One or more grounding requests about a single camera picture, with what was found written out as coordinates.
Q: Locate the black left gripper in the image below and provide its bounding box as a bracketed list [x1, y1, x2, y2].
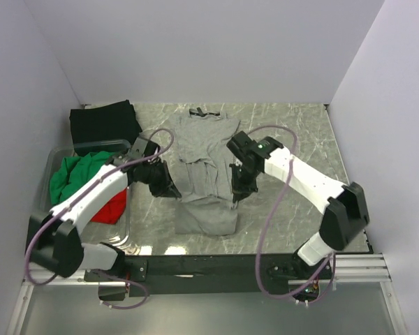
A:
[140, 160, 181, 198]

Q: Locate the grey t-shirt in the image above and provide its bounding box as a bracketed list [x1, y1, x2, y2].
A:
[172, 107, 240, 236]

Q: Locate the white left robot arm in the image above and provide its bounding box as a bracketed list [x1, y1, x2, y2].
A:
[25, 137, 182, 281]

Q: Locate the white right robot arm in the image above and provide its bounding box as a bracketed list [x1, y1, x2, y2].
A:
[227, 131, 369, 278]

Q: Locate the red t-shirt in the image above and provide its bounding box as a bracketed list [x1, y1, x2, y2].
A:
[91, 189, 127, 225]

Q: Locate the folded black t-shirt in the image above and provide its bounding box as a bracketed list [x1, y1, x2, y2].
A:
[69, 100, 142, 146]

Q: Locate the clear plastic bin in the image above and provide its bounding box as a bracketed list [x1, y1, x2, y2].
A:
[33, 139, 133, 258]

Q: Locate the green t-shirt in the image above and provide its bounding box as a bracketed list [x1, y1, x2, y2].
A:
[49, 151, 114, 205]

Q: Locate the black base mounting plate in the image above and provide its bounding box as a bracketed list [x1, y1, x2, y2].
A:
[84, 253, 332, 302]

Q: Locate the aluminium rail frame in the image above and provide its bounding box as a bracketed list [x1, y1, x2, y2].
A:
[7, 255, 408, 334]

